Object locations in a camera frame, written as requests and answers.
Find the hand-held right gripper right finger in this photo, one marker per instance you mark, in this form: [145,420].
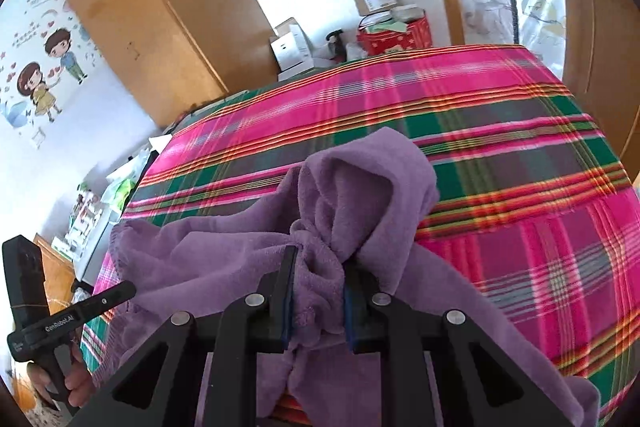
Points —
[350,317]

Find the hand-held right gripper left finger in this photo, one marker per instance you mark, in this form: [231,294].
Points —
[287,312]

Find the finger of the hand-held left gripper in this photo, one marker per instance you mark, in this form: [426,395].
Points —
[110,297]

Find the purple fleece top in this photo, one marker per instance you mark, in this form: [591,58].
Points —
[375,187]

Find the person's left hand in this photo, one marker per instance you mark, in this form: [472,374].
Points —
[80,382]

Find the wooden headboard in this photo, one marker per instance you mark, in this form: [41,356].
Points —
[52,267]

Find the bright green tissue pack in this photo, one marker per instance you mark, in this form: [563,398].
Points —
[117,192]

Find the pink green plaid bed sheet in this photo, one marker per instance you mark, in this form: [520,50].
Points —
[500,157]

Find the white box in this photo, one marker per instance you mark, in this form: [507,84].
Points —
[292,49]

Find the red gift box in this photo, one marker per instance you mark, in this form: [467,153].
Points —
[395,39]

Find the wooden wardrobe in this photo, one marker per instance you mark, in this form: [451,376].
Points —
[165,7]

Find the wooden door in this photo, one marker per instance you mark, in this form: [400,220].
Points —
[600,32]

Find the cartoon couple wall sticker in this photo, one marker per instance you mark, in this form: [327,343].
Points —
[35,87]

